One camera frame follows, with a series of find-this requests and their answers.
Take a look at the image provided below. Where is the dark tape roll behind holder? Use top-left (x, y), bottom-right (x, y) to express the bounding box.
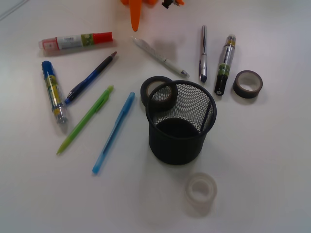
top-left (140, 76), bottom-right (178, 112)

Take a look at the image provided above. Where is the silver pen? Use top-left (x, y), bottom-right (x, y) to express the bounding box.
top-left (199, 25), bottom-right (207, 83)

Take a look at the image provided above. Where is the red whiteboard marker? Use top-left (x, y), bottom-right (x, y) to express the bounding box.
top-left (39, 32), bottom-right (113, 51)

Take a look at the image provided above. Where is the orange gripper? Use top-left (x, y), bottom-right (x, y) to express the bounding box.
top-left (129, 0), bottom-right (184, 32)

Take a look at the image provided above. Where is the white pen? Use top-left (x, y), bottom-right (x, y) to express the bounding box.
top-left (132, 37), bottom-right (189, 78)

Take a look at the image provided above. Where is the green mechanical pencil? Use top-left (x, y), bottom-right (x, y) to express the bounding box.
top-left (56, 85), bottom-right (114, 155)

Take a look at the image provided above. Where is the blue whiteboard marker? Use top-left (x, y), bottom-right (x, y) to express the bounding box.
top-left (41, 61), bottom-right (67, 125)

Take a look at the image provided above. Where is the clear tape roll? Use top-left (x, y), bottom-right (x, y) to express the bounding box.
top-left (185, 172), bottom-right (218, 209)

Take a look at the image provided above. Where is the black whiteboard marker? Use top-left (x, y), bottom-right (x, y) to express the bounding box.
top-left (214, 34), bottom-right (236, 96)

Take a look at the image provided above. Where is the light blue pen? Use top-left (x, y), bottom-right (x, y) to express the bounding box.
top-left (92, 92), bottom-right (136, 174)

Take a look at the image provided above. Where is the black mesh pen holder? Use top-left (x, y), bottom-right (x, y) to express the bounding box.
top-left (146, 80), bottom-right (217, 165)

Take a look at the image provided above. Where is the dark tape roll right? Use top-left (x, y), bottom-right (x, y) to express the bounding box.
top-left (233, 70), bottom-right (263, 99)

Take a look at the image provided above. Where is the dark blue ballpoint pen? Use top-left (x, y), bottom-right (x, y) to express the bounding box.
top-left (65, 51), bottom-right (117, 104)

